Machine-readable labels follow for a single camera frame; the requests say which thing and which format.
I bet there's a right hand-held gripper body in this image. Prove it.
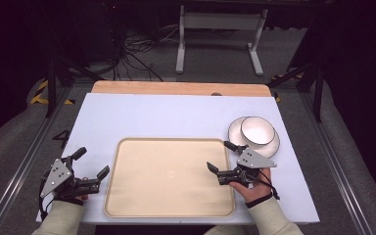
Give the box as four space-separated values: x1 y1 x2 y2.
216 148 278 189

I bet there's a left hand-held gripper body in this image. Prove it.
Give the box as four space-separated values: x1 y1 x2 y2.
39 156 101 201

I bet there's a white plate with dark rim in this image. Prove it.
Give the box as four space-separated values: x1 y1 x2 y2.
227 116 281 159

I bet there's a person's left hand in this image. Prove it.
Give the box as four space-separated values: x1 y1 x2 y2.
72 176 90 202

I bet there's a person's right hand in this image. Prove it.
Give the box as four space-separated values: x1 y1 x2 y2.
228 167 272 204

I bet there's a black wristband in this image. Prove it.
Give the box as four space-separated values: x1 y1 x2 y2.
53 195 85 207
245 193 274 210

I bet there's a white bowl with dark rim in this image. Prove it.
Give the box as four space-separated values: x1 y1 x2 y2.
240 116 276 146

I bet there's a beige plastic tray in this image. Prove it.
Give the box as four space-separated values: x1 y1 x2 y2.
103 137 236 218

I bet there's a yellow black hazard tape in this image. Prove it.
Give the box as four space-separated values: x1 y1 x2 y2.
269 73 306 103
29 79 76 106

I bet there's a black tripod stand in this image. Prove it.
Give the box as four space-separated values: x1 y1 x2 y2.
43 55 106 119
266 60 326 124

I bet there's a white table mat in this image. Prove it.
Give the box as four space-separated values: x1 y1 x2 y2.
35 92 321 226

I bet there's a white metal stand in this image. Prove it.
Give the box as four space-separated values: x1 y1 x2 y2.
175 4 269 77

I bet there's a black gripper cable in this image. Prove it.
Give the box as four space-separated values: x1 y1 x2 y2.
38 175 55 221
245 169 281 201

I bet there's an aluminium rail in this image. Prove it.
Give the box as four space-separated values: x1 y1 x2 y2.
297 91 375 235
0 85 76 235

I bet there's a bundle of black floor cables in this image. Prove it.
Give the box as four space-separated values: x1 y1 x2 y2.
87 23 184 82

